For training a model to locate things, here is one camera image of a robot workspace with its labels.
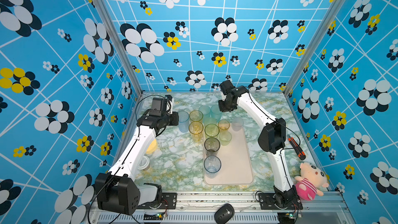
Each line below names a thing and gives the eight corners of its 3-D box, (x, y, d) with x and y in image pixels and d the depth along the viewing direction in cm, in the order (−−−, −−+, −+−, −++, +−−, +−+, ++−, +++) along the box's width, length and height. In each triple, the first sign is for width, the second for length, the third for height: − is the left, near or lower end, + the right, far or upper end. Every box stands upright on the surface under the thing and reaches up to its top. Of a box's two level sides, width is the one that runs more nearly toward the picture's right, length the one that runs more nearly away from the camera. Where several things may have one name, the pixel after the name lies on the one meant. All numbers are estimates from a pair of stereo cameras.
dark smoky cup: (204, 159, 89) (204, 149, 78) (204, 148, 93) (204, 137, 82) (218, 159, 89) (220, 149, 78) (218, 148, 93) (219, 137, 82)
